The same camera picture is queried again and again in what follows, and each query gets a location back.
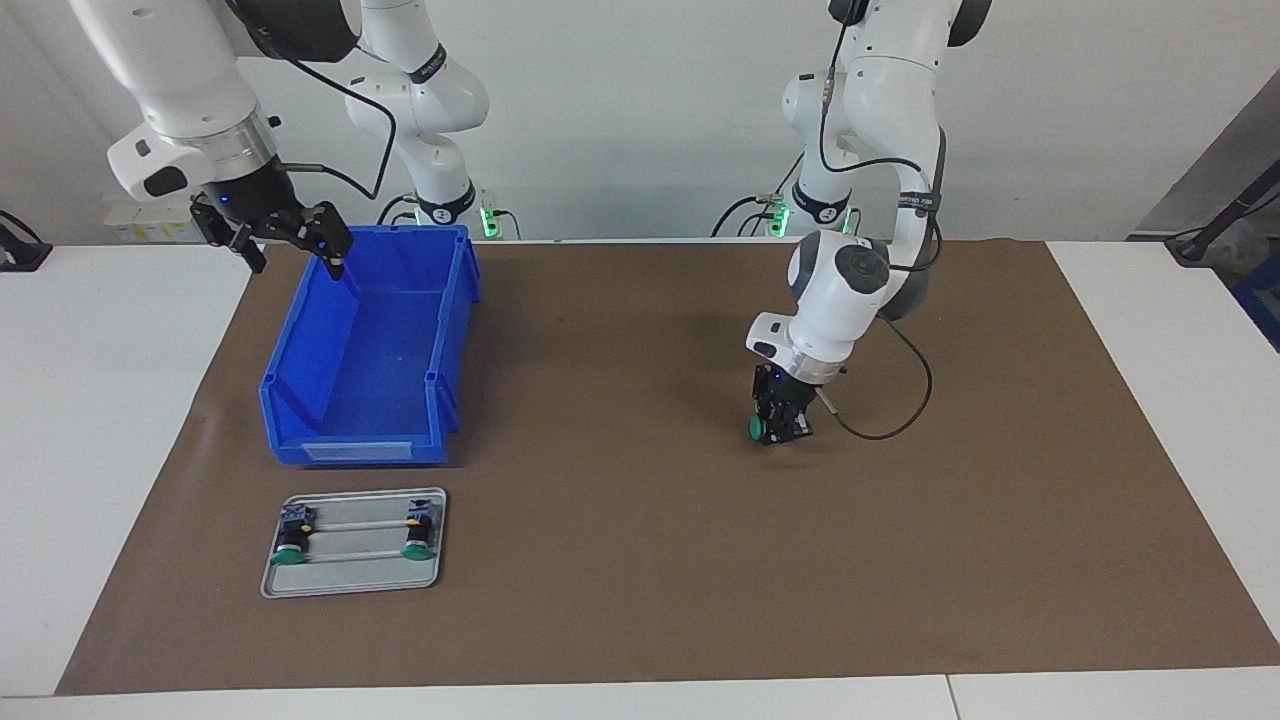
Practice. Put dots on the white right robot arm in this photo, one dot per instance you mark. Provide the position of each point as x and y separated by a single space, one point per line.
170 70

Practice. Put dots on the white cardboard box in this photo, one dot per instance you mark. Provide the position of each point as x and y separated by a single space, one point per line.
150 228

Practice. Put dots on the blue plastic storage bin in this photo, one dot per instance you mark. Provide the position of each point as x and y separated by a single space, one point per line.
390 360

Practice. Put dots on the blue crate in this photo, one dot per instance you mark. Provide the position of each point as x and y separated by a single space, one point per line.
1265 300

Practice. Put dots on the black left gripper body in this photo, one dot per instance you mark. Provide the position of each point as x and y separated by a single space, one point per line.
785 388

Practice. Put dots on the black stand pole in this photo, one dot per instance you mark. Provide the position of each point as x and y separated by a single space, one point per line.
1240 210

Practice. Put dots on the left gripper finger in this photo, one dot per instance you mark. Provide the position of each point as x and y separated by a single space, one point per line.
775 420
801 420

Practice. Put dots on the grey metal tray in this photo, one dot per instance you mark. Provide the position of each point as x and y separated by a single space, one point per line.
350 580

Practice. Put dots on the green lit base connector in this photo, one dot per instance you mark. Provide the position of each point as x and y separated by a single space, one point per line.
778 218
495 220

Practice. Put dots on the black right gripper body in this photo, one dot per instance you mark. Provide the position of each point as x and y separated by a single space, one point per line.
245 200

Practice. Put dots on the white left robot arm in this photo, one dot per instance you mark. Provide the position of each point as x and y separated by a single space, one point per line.
835 300

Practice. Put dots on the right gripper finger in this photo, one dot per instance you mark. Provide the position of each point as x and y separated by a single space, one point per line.
325 230
215 230

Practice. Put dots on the brown table mat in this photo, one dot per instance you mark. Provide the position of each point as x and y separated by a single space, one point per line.
700 560

